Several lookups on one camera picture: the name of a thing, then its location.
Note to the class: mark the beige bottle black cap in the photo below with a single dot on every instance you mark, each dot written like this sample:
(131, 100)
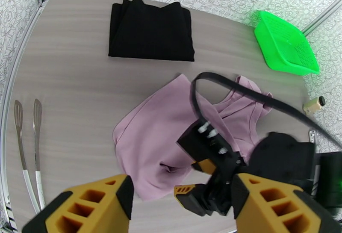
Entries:
(312, 105)

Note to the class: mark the pink garment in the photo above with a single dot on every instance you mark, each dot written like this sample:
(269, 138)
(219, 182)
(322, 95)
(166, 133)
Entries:
(152, 133)

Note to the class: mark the aluminium table edge rail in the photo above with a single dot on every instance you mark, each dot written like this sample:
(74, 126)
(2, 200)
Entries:
(4, 160)

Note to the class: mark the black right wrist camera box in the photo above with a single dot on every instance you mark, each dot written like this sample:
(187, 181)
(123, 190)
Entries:
(195, 144)

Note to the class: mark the black garment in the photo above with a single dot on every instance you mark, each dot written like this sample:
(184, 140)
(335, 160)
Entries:
(152, 31)

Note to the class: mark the green plastic basket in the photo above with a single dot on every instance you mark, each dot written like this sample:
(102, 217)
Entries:
(286, 45)

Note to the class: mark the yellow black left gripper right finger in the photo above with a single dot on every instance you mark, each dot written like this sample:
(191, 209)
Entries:
(280, 205)

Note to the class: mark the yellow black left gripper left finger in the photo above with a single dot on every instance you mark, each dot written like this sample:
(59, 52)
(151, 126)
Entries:
(88, 208)

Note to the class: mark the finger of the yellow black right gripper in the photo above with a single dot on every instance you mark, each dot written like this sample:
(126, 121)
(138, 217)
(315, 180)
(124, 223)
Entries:
(205, 166)
(187, 196)

